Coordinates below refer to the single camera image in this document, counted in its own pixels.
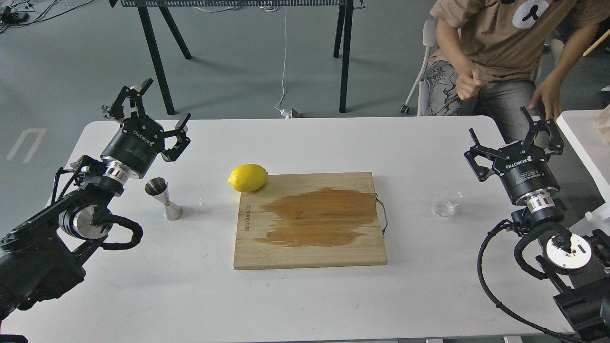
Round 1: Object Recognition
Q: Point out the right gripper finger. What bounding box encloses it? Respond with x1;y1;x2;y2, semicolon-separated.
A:
464;128;500;182
520;107;565;156

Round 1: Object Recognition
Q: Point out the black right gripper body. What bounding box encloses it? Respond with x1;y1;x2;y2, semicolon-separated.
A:
492;141;560;206

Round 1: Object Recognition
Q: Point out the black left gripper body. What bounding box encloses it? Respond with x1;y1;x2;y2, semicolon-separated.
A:
101;117;165;179

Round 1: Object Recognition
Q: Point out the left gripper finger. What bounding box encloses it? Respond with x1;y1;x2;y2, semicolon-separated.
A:
102;78;154;123
161;113;191;162

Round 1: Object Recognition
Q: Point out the steel double jigger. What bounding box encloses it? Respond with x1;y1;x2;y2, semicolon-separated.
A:
144;177;183;220

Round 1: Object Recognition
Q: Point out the small clear glass cup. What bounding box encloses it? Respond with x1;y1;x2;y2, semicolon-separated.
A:
433;187;463;218

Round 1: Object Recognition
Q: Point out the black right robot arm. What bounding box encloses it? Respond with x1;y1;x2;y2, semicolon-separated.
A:
464;107;610;343

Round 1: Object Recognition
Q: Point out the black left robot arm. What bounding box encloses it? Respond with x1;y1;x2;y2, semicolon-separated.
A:
0;79;191;319

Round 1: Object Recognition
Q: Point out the white side table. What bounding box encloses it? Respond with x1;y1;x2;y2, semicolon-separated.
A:
557;110;610;203

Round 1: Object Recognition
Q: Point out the yellow lemon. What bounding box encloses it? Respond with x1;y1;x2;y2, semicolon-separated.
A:
227;164;268;192

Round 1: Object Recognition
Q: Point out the person in brown shirt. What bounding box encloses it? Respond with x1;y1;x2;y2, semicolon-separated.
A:
425;0;610;143

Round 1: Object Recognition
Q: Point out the wooden stick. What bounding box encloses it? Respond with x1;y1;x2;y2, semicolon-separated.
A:
582;29;610;57

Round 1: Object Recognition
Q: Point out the wooden cutting board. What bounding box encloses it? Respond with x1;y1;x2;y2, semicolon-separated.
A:
233;171;387;271

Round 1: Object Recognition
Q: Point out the black trestle table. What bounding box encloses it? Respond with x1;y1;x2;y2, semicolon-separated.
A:
109;0;362;116

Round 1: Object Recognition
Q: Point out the white hanging cable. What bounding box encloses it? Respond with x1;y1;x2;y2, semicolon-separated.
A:
274;6;304;119

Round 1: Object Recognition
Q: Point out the floor cables bundle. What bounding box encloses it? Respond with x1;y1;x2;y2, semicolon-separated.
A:
0;0;96;34

